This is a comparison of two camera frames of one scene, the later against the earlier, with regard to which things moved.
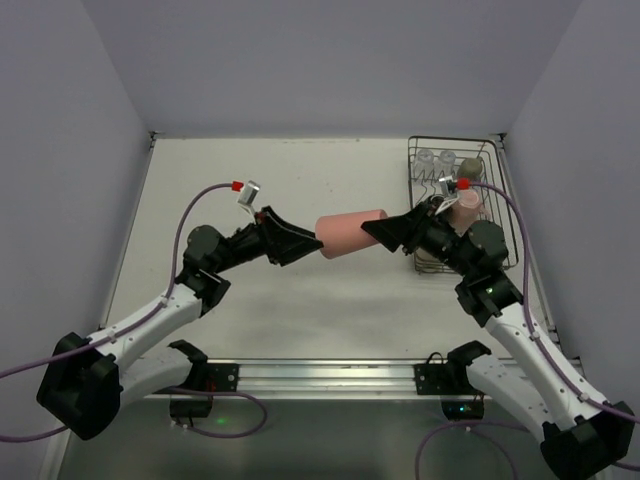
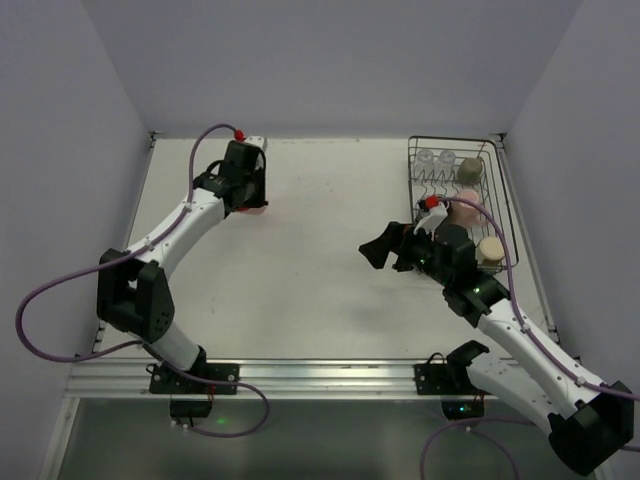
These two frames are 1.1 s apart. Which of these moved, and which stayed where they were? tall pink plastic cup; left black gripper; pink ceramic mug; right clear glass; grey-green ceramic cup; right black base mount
Moved: left black gripper; tall pink plastic cup
Stayed: grey-green ceramic cup; right black base mount; pink ceramic mug; right clear glass
